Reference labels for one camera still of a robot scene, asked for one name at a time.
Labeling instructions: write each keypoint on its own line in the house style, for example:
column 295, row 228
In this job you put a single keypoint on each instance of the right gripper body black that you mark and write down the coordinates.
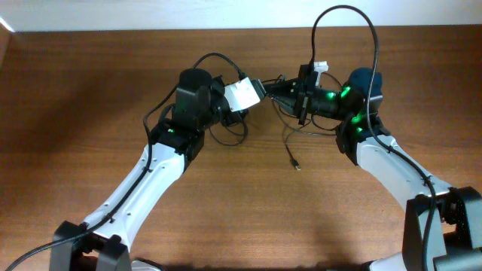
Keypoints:
column 307, row 95

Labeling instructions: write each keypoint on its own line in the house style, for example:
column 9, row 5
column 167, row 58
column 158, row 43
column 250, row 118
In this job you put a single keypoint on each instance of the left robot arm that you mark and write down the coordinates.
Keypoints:
column 104, row 239

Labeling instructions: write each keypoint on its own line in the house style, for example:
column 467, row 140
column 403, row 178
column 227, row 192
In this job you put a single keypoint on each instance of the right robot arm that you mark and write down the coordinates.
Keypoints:
column 442, row 225

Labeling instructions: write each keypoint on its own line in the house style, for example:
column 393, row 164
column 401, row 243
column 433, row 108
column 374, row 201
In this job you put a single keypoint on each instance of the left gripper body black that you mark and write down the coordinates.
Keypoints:
column 233, row 116

